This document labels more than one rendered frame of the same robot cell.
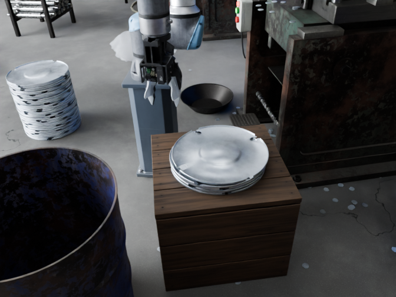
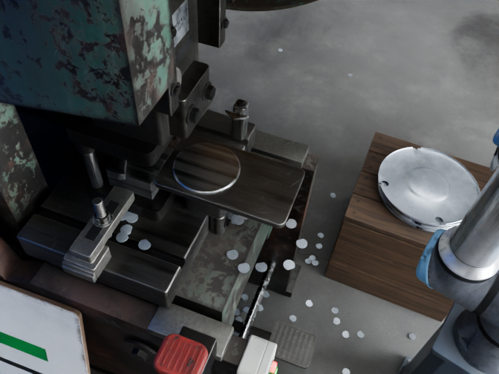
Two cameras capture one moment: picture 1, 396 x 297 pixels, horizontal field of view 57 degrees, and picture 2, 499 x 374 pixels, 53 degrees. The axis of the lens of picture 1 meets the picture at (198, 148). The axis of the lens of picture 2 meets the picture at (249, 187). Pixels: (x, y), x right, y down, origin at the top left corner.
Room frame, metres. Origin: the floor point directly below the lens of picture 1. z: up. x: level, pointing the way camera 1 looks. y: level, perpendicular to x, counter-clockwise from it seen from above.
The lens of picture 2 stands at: (1.97, -0.13, 1.47)
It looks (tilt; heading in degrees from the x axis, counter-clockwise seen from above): 51 degrees down; 205
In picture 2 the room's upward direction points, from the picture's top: 5 degrees clockwise
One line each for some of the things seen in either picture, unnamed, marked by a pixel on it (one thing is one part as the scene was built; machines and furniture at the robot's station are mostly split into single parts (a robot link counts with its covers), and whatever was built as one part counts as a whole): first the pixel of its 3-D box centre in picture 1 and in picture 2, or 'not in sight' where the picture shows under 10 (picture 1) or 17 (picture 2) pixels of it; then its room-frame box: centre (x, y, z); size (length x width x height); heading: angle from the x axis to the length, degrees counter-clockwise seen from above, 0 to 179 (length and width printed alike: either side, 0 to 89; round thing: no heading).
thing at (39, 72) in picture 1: (38, 72); not in sight; (1.69, 0.77, 0.31); 0.29 x 0.29 x 0.01
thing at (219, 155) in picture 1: (220, 152); (428, 183); (0.89, -0.07, 0.39); 0.29 x 0.29 x 0.01
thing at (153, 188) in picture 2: not in sight; (148, 156); (1.48, -0.58, 0.76); 0.15 x 0.09 x 0.05; 9
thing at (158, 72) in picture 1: (157, 57); not in sight; (0.89, 0.10, 0.69); 0.09 x 0.08 x 0.12; 168
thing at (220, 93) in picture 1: (207, 100); not in sight; (1.84, -0.06, 0.04); 0.30 x 0.30 x 0.07
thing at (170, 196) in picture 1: (217, 203); (408, 225); (0.88, -0.06, 0.18); 0.40 x 0.38 x 0.35; 96
